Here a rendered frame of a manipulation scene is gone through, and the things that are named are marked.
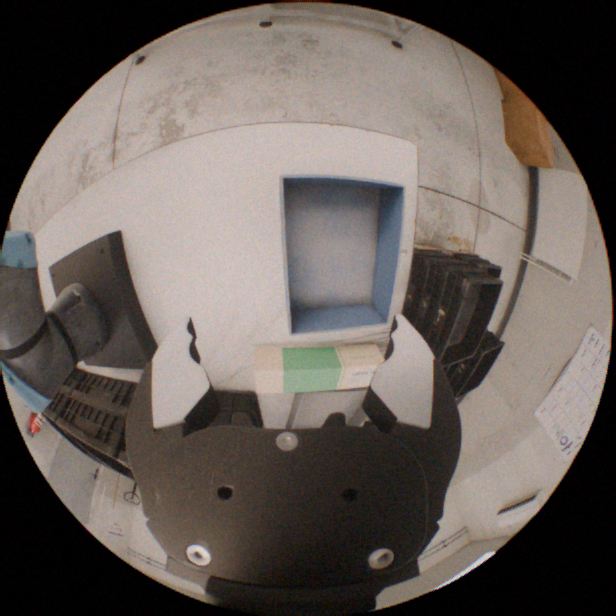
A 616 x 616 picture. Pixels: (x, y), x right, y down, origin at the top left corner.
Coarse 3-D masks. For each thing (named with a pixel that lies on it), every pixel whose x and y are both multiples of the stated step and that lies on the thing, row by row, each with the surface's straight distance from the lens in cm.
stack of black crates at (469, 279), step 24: (432, 264) 86; (456, 264) 98; (408, 288) 98; (432, 288) 85; (456, 288) 77; (480, 288) 102; (408, 312) 101; (432, 312) 85; (456, 312) 76; (480, 312) 103; (432, 336) 89; (456, 336) 106; (480, 336) 105; (456, 360) 99
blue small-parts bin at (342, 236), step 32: (288, 192) 28; (320, 192) 29; (352, 192) 30; (384, 192) 31; (288, 224) 28; (320, 224) 29; (352, 224) 30; (384, 224) 30; (288, 256) 29; (320, 256) 30; (352, 256) 31; (384, 256) 30; (288, 288) 24; (320, 288) 31; (352, 288) 33; (384, 288) 31; (288, 320) 26; (320, 320) 29; (352, 320) 30; (384, 320) 31
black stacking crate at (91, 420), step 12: (72, 396) 74; (72, 408) 72; (84, 408) 67; (96, 408) 63; (72, 420) 69; (84, 420) 65; (96, 420) 61; (108, 420) 58; (120, 420) 55; (96, 432) 59; (108, 432) 56; (120, 432) 54; (84, 444) 80; (120, 444) 53; (108, 456) 88; (120, 468) 94
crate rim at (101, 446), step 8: (64, 424) 69; (72, 432) 64; (80, 432) 62; (88, 440) 58; (96, 440) 56; (96, 448) 55; (104, 448) 53; (112, 448) 52; (96, 456) 84; (112, 456) 51; (120, 472) 94
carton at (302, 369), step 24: (264, 360) 35; (288, 360) 35; (312, 360) 35; (336, 360) 36; (360, 360) 37; (384, 360) 39; (264, 384) 36; (288, 384) 36; (312, 384) 36; (336, 384) 38; (360, 384) 40
